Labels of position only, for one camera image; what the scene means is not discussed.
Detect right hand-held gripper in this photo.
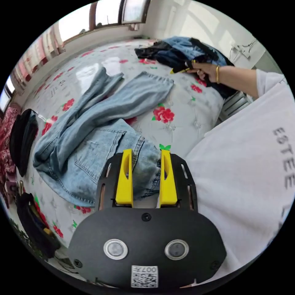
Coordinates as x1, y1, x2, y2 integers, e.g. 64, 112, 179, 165
170, 60, 198, 74

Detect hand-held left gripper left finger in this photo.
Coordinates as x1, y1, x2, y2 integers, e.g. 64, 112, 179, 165
115, 148, 134, 207

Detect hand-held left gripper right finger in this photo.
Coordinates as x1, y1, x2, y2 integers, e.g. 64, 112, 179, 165
159, 149, 178, 207

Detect light blue jeans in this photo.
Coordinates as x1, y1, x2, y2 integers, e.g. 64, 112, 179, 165
33, 67, 175, 207

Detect person's right forearm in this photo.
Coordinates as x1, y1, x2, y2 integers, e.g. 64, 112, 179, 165
215, 65, 264, 100

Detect person's right hand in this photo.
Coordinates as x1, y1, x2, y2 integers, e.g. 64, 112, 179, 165
187, 62, 219, 84

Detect pile of clothes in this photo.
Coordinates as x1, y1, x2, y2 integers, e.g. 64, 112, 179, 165
134, 36, 236, 98

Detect bed with floral sheet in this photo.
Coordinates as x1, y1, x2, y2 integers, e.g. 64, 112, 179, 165
4, 37, 231, 262

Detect grey radiator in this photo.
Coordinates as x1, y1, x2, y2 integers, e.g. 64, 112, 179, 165
218, 91, 254, 123

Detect person's body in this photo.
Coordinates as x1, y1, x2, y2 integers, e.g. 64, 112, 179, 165
184, 69, 295, 278

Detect black bag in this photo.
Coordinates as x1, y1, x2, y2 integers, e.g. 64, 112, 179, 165
15, 192, 61, 260

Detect black folded garment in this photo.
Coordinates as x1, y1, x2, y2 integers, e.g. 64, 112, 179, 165
9, 108, 39, 177

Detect red patterned blanket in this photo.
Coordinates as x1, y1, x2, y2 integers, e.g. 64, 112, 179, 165
0, 103, 23, 209

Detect pink striped curtain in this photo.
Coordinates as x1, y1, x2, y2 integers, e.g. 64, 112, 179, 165
10, 25, 67, 92

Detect window with brown frame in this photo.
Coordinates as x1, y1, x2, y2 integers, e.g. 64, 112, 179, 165
59, 0, 151, 45

